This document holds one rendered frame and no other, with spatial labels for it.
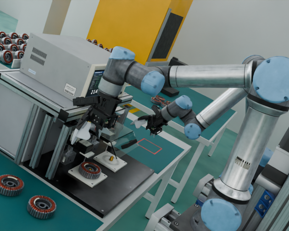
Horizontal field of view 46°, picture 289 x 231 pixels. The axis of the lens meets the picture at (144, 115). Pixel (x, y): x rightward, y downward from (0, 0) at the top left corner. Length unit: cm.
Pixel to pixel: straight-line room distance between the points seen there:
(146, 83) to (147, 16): 429
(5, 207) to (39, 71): 66
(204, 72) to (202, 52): 581
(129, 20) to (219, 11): 214
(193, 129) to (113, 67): 60
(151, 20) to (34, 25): 180
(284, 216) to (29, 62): 131
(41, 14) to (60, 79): 402
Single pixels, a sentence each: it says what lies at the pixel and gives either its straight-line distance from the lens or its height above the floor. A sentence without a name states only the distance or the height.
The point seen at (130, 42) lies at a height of 96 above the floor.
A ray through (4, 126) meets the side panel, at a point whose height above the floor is 88.
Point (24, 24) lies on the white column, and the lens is 587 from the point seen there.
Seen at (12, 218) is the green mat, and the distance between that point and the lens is 145.
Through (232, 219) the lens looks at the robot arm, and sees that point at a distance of 105.
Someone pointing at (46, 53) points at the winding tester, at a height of 126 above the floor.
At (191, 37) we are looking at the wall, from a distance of 700.
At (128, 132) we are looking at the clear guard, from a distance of 169.
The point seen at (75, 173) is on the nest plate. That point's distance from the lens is 176.
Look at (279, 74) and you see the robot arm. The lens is 94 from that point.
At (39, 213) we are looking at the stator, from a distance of 147.
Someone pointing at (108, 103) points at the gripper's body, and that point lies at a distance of 113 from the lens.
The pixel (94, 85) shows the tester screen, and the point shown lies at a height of 122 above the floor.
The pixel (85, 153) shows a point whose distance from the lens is 174.
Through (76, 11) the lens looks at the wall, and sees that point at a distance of 812.
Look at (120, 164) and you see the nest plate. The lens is 199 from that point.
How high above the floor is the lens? 168
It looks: 18 degrees down
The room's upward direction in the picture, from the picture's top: 23 degrees clockwise
